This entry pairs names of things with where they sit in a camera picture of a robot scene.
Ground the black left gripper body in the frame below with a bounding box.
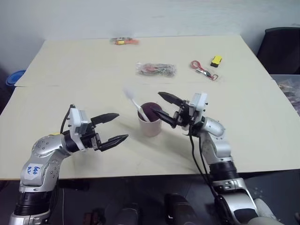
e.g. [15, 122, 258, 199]
[81, 122, 103, 152]

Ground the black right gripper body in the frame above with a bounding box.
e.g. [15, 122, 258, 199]
[173, 99, 196, 131]

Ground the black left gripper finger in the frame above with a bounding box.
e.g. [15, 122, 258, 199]
[90, 113, 120, 126]
[98, 134, 129, 152]

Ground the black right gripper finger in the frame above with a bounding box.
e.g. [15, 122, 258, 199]
[153, 109, 178, 128]
[157, 91, 182, 106]

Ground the pink mug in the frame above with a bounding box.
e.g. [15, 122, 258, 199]
[137, 102, 163, 138]

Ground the white toothbrush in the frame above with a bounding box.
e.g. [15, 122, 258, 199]
[123, 87, 150, 122]

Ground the clear bag of metal clips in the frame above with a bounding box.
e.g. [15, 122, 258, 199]
[135, 61, 178, 77]

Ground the yellow and black small box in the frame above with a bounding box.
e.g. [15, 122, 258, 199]
[210, 55, 223, 67]

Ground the clear bag of colourful items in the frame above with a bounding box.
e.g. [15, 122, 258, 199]
[110, 37, 141, 46]

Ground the blue bucket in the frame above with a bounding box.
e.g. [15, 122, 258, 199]
[6, 69, 27, 87]

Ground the black chair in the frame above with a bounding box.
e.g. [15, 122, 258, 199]
[256, 27, 300, 75]

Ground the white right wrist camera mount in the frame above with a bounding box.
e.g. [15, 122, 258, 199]
[188, 92, 209, 123]

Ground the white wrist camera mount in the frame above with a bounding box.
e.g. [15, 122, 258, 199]
[188, 92, 209, 123]
[68, 108, 90, 151]

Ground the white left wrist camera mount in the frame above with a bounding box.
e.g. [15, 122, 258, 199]
[68, 108, 90, 151]

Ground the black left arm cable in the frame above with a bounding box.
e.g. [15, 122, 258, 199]
[60, 104, 75, 135]

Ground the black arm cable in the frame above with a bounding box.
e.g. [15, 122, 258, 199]
[60, 104, 75, 135]
[187, 124, 232, 225]

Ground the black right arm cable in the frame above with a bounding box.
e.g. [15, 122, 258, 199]
[187, 124, 232, 225]

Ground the bagged red carabiner strap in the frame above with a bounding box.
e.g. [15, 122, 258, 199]
[190, 60, 222, 82]

